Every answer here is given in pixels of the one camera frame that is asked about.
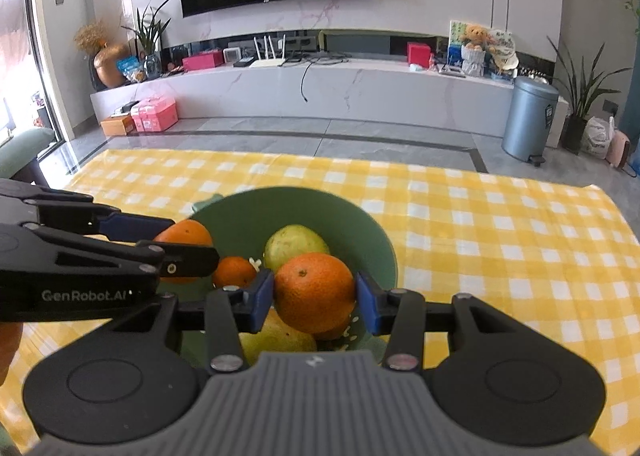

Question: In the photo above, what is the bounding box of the blue-grey pedal trash can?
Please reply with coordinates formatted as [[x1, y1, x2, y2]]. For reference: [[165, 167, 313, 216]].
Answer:
[[501, 76, 560, 167]]

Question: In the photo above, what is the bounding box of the magenta box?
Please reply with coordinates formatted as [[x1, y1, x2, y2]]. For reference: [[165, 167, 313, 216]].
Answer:
[[182, 50, 224, 72]]

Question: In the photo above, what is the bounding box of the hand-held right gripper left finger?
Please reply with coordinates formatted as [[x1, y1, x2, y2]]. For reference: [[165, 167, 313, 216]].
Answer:
[[107, 268, 276, 374]]

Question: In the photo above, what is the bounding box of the copper vase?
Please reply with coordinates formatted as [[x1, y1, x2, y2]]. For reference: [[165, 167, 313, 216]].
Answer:
[[93, 43, 132, 90]]

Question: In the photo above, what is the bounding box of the dried flower bunch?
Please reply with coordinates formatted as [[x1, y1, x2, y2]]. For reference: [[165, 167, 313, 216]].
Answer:
[[73, 20, 111, 55]]

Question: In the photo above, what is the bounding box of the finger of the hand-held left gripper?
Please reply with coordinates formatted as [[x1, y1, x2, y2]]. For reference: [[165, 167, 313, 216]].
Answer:
[[21, 222, 221, 280], [0, 178, 177, 243]]

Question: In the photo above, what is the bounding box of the pink small appliance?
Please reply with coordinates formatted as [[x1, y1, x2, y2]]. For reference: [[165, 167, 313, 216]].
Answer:
[[606, 130, 632, 170]]

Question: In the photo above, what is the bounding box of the glass sliding door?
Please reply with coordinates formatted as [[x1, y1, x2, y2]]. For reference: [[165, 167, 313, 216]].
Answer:
[[0, 0, 66, 147]]

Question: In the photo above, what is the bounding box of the white marble television cabinet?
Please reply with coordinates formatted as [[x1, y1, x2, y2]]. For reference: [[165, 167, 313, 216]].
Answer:
[[90, 56, 571, 139]]

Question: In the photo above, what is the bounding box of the brown teddy bear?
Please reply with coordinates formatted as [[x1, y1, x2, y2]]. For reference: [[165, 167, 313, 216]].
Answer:
[[459, 24, 490, 52]]

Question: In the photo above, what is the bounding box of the green colander bowl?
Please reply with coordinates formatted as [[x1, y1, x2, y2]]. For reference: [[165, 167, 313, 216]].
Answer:
[[189, 186, 398, 363]]

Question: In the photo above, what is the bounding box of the blue snack bag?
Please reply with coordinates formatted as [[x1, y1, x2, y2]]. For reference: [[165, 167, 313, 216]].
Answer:
[[116, 57, 147, 83]]

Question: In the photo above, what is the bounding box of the white router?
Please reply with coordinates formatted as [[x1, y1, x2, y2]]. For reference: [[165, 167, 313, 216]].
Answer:
[[248, 34, 287, 68]]

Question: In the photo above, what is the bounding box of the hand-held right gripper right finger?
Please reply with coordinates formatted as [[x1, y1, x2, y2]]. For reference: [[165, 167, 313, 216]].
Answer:
[[355, 271, 516, 373]]

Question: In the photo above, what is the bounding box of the potted long-leaf plant in jar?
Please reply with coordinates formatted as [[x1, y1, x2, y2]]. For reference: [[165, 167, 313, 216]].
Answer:
[[121, 0, 175, 79]]

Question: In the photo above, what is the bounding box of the yellow checkered tablecloth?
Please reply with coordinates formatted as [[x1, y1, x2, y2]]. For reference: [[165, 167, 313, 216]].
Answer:
[[0, 150, 640, 456]]

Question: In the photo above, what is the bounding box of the white plastic bag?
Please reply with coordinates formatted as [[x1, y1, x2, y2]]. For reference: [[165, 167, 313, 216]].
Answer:
[[580, 116, 615, 159]]

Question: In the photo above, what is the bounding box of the green upholstered chair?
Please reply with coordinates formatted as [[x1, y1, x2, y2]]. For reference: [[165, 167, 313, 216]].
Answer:
[[0, 128, 56, 181]]

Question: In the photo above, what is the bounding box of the orange cardboard box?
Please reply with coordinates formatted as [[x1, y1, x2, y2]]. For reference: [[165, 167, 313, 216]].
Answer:
[[100, 115, 137, 137]]

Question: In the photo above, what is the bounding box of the red box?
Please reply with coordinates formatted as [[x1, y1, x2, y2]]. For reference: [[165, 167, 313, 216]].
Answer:
[[406, 42, 432, 69]]

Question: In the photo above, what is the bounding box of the beige hat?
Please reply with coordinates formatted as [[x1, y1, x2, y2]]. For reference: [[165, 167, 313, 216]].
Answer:
[[487, 43, 519, 81]]

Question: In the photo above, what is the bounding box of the pink storage box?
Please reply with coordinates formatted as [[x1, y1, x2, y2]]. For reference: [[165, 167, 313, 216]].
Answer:
[[131, 98, 179, 133]]

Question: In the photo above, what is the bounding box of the black hanging cable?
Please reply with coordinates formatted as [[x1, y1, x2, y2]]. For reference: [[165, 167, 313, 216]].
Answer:
[[299, 56, 321, 104]]

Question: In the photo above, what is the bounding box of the colourful picture board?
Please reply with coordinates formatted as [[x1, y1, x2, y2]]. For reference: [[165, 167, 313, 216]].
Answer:
[[448, 20, 516, 71]]

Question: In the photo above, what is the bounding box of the floor plant in black pot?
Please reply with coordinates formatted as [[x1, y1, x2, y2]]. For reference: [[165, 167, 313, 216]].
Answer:
[[546, 33, 633, 154]]

